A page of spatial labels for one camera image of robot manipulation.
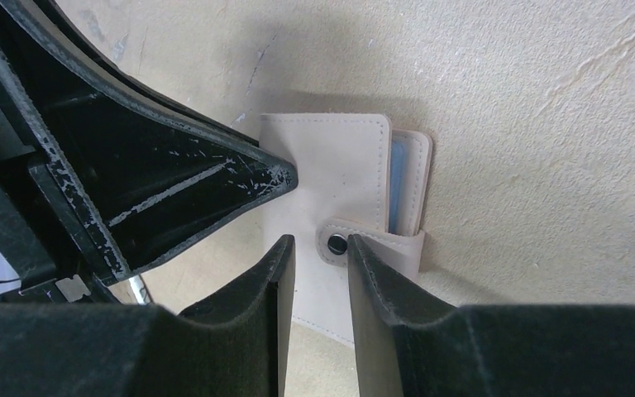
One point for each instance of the silver pen on table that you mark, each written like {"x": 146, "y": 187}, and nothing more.
{"x": 139, "y": 290}

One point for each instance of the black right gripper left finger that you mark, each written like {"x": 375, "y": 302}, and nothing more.
{"x": 232, "y": 343}

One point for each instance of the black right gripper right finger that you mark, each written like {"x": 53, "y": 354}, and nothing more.
{"x": 410, "y": 343}

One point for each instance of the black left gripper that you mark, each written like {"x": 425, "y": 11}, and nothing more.
{"x": 147, "y": 176}

